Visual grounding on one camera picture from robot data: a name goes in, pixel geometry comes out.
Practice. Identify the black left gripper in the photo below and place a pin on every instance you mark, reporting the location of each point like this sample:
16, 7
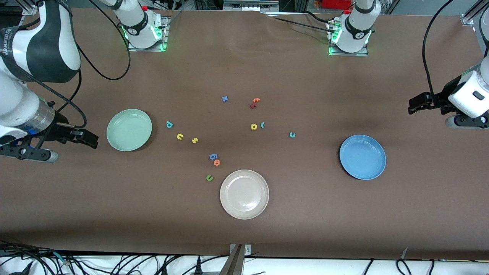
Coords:
439, 100

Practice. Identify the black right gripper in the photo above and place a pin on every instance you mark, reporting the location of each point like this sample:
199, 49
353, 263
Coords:
60, 131

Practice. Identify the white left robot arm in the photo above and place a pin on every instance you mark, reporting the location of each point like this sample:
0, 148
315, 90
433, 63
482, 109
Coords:
355, 34

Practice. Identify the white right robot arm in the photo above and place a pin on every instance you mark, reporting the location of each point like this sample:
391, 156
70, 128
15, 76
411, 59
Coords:
15, 95

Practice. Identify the green plate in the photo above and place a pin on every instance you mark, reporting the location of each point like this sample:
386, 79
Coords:
129, 130

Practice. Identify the blue plate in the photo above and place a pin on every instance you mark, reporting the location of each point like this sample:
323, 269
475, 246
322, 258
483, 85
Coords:
362, 157

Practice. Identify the red box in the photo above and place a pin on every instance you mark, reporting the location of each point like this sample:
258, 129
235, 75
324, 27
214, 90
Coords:
336, 4

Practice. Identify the white tape scrap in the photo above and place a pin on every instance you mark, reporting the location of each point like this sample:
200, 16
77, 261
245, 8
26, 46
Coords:
404, 252

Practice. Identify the brown table cover mat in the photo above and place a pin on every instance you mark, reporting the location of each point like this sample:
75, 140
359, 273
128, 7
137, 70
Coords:
305, 214

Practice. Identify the beige plate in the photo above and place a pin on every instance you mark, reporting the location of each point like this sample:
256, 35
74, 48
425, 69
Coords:
244, 194

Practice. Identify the grey metal box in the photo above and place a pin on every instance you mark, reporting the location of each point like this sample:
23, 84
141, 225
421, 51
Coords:
250, 5

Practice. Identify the aluminium frame profile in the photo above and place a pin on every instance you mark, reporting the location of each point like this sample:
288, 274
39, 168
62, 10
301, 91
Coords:
471, 13
28, 7

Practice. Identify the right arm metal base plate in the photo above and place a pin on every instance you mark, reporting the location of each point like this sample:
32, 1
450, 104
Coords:
165, 34

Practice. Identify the metal table bracket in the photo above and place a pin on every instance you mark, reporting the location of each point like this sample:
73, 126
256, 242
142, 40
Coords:
235, 263

